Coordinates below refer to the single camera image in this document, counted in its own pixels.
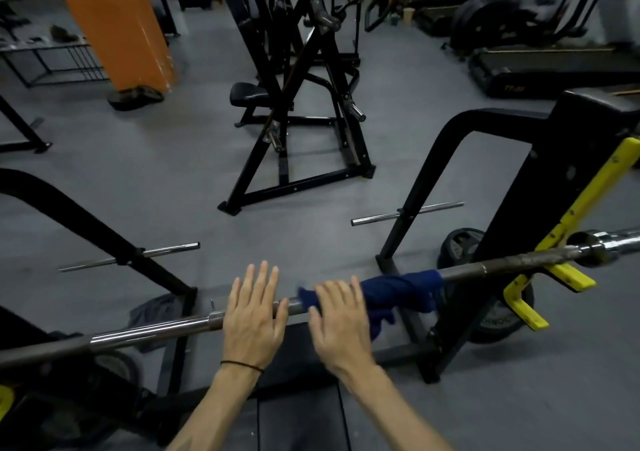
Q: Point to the person's right hand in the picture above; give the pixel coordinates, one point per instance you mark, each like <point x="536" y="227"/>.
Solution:
<point x="345" y="335"/>

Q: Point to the person's left hand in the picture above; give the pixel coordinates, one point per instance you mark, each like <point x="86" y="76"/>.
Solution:
<point x="252" y="325"/>

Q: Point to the blue cleaning cloth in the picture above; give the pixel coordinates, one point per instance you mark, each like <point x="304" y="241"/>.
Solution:
<point x="400" y="288"/>

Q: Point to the steel barbell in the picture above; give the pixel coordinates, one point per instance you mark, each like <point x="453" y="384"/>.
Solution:
<point x="150" y="330"/>

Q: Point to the person's left forearm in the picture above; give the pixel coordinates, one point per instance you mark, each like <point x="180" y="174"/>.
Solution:
<point x="215" y="410"/>

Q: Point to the person's right forearm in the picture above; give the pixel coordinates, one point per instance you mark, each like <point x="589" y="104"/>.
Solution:
<point x="400" y="415"/>

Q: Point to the metal spring collar clip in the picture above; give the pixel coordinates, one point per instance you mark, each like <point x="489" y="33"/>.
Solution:
<point x="212" y="308"/>

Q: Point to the black padded bench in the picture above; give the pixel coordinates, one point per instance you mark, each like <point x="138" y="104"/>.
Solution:
<point x="300" y="415"/>

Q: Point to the grey cloth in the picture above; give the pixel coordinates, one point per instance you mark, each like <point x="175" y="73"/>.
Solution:
<point x="152" y="310"/>

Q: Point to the large black weight plate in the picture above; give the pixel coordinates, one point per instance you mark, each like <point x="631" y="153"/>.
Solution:
<point x="460" y="245"/>

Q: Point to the yellow bar hook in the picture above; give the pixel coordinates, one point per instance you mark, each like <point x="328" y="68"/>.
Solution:
<point x="5" y="400"/>
<point x="525" y="310"/>

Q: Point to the black weight plate white lettering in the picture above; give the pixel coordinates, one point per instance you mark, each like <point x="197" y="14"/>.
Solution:
<point x="50" y="415"/>

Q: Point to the black and red lever machine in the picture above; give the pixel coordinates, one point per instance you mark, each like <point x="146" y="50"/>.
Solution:
<point x="247" y="95"/>

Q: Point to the small black weight plate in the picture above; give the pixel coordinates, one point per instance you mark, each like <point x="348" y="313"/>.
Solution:
<point x="152" y="94"/>
<point x="125" y="101"/>

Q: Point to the black bench press rack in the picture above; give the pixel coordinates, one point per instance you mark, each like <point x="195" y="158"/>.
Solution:
<point x="550" y="165"/>

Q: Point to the black squat rack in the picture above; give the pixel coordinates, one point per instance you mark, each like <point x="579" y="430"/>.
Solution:
<point x="22" y="133"/>

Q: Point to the pale bucket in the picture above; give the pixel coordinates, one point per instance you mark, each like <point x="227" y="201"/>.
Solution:
<point x="408" y="17"/>

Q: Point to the wide orange pillar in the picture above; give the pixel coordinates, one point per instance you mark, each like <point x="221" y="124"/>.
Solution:
<point x="110" y="25"/>

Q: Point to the black elliptical trainer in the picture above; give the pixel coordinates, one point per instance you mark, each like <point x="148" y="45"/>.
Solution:
<point x="485" y="20"/>

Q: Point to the black plate-loaded machine frame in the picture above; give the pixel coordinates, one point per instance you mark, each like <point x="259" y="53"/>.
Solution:
<point x="325" y="59"/>

